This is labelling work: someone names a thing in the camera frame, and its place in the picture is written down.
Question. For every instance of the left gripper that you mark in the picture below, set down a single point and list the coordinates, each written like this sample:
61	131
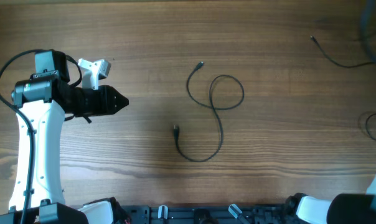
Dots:
108	106

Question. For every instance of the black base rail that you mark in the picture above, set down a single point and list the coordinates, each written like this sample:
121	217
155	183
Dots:
260	214

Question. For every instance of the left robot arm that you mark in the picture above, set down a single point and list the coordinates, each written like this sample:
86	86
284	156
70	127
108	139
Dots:
42	104

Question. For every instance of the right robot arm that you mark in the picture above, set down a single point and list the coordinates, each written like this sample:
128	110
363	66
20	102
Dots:
344	208

